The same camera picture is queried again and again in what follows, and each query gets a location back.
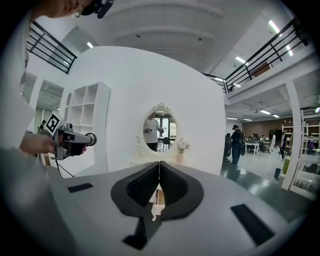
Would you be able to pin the black head-worn camera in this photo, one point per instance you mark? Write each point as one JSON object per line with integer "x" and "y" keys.
{"x": 102, "y": 7}

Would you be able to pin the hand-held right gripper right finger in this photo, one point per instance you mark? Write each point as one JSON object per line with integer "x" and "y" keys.
{"x": 180, "y": 190}

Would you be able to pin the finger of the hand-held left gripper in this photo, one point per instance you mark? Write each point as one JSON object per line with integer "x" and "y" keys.
{"x": 81, "y": 140}

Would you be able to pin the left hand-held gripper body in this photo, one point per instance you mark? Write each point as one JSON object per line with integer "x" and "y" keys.
{"x": 62, "y": 140}

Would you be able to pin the white table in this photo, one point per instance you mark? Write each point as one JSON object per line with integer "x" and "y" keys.
{"x": 253, "y": 145}

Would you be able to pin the black metal railing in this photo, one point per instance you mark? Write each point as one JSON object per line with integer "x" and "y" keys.
{"x": 262, "y": 57}
{"x": 50, "y": 50}

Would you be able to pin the white cube bookcase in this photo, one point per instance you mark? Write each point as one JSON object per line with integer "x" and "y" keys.
{"x": 100, "y": 125}

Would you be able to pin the cream vanity dressing table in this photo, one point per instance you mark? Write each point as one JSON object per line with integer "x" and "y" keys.
{"x": 140, "y": 152}

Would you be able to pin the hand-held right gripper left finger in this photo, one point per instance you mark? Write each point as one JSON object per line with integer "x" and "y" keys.
{"x": 140, "y": 187}

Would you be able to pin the person's head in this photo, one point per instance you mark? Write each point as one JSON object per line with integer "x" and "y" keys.
{"x": 65, "y": 7}

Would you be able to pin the wooden large drawer white front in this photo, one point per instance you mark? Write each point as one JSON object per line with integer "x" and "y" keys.
{"x": 160, "y": 197}

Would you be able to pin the white shelving rack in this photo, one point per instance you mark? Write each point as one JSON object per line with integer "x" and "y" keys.
{"x": 307, "y": 160}

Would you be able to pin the oval white-framed mirror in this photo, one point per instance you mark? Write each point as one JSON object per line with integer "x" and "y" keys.
{"x": 160, "y": 130}

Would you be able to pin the pink vase with flowers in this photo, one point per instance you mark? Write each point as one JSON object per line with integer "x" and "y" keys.
{"x": 182, "y": 152}

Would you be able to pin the black bin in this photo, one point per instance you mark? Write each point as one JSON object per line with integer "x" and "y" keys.
{"x": 277, "y": 173}

